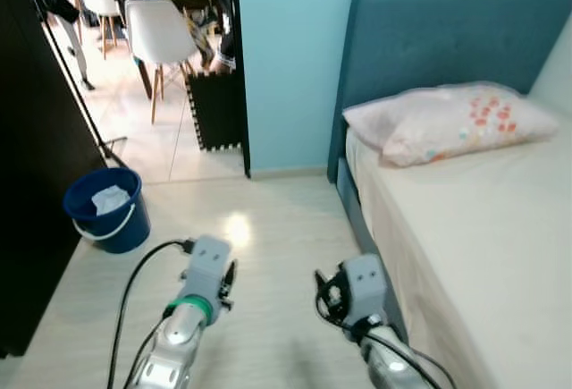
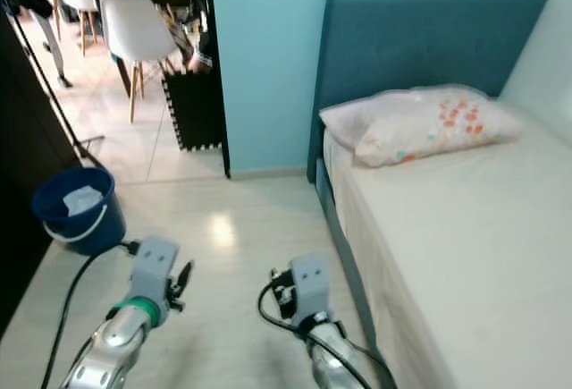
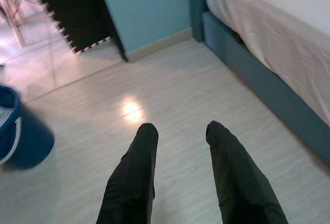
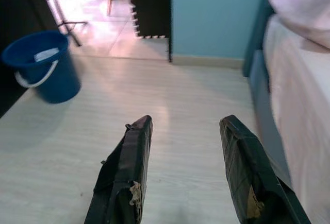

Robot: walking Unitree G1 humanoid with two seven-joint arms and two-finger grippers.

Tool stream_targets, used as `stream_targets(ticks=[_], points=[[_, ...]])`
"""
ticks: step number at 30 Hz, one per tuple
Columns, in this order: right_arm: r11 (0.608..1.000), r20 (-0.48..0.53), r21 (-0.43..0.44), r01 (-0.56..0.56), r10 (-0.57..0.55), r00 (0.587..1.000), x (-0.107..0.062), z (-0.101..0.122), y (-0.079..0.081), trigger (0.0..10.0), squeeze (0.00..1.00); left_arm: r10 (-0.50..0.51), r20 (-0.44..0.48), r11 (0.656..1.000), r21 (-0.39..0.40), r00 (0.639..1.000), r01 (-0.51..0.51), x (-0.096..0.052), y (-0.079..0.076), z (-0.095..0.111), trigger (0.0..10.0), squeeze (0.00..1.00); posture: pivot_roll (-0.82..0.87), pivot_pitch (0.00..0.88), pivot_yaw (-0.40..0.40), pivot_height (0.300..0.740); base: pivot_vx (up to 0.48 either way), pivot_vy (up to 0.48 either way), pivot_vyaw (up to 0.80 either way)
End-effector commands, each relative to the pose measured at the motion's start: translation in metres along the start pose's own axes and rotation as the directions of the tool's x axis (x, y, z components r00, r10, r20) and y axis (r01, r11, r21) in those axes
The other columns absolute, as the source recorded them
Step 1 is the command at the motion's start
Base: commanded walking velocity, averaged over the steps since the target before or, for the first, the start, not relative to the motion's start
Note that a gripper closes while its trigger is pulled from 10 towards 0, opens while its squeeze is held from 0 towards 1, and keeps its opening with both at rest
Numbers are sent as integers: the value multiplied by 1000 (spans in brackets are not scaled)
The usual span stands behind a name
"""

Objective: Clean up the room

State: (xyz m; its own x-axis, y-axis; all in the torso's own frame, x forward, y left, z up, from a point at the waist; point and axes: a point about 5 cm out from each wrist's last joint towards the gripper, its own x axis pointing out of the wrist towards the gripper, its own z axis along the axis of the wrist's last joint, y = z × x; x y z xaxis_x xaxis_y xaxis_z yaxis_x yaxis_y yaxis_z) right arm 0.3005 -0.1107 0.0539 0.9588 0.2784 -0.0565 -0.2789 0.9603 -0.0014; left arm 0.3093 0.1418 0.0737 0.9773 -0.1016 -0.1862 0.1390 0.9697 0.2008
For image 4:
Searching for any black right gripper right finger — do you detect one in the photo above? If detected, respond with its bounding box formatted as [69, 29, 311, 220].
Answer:
[219, 115, 311, 224]

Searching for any black foam puzzle mat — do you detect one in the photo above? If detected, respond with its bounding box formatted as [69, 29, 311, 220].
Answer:
[127, 0, 172, 39]

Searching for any black metal stand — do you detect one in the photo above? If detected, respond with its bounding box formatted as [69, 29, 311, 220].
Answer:
[36, 0, 88, 47]

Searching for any pink patterned pillow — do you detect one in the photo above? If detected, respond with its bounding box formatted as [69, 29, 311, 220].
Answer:
[267, 0, 330, 54]

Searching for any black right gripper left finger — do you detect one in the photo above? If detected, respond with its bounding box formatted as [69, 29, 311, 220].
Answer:
[82, 115, 155, 224]

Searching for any white crumpled paper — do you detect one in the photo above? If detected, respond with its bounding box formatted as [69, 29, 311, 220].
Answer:
[33, 47, 60, 62]

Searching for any blue plastic bucket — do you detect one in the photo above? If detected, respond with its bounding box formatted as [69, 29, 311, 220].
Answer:
[1, 30, 82, 104]

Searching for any dark teal bed frame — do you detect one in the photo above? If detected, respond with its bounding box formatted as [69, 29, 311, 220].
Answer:
[249, 50, 293, 186]

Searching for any beige sheeted mattress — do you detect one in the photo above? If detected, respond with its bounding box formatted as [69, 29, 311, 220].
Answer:
[262, 14, 330, 224]

